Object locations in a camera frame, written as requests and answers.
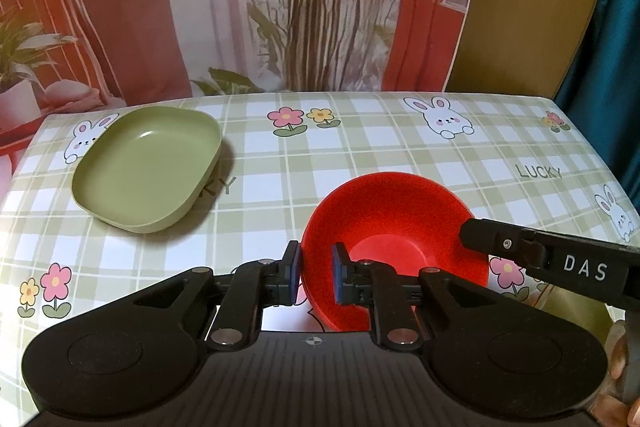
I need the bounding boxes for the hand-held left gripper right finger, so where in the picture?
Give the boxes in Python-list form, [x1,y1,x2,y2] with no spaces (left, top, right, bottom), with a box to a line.
[331,243,501,353]

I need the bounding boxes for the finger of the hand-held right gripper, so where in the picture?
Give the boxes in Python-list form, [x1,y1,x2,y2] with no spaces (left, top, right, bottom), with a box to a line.
[459,218,549,269]

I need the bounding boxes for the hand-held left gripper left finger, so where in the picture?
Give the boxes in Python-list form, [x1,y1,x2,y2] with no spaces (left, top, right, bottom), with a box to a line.
[132,241,303,353]

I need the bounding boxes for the red plastic bowl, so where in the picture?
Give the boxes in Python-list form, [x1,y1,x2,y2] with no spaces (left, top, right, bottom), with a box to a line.
[300,173,490,333]

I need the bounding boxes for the person's right hand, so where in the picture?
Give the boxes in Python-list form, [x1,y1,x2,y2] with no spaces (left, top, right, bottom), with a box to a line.
[606,321,640,427]

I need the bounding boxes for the checked bunny print tablecloth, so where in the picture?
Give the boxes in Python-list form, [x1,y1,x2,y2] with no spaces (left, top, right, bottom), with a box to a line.
[0,91,640,360]

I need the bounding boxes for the green square plate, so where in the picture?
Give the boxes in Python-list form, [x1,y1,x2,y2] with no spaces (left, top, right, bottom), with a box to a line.
[71,106,223,234]

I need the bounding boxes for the blue curtain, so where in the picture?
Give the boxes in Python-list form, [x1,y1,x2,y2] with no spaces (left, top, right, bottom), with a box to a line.
[555,0,640,212]

